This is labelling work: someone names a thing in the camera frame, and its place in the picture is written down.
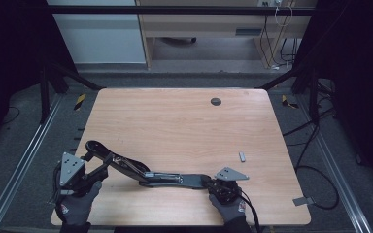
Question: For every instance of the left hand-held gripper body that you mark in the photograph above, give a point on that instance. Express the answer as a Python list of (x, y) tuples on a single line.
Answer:
[(71, 168)]

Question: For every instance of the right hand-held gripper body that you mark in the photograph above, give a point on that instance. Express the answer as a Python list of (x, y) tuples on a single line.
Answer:
[(228, 174)]

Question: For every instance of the silver staple strip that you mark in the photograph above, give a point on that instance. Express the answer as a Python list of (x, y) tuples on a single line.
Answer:
[(242, 157)]

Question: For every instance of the person's right hand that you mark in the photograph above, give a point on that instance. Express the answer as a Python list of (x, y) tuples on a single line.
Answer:
[(233, 210)]

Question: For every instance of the grey tape piece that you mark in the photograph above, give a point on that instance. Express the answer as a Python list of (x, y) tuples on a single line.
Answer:
[(302, 201)]

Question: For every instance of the white cabinet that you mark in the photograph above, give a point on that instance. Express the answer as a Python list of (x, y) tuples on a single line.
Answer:
[(100, 39)]

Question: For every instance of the dark curtain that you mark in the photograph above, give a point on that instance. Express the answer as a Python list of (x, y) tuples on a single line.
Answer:
[(359, 64), (9, 48)]

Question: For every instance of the light wooden desk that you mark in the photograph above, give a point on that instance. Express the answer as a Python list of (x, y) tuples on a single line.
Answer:
[(207, 27)]

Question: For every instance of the black metal crossbar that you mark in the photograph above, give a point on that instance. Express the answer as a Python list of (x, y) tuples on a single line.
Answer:
[(175, 9)]

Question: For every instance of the aluminium floor rail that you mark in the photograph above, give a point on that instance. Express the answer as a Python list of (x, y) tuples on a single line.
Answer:
[(26, 158), (346, 194)]

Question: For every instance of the black metal frame stand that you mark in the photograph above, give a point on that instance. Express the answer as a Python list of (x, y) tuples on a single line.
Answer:
[(44, 97), (314, 97)]

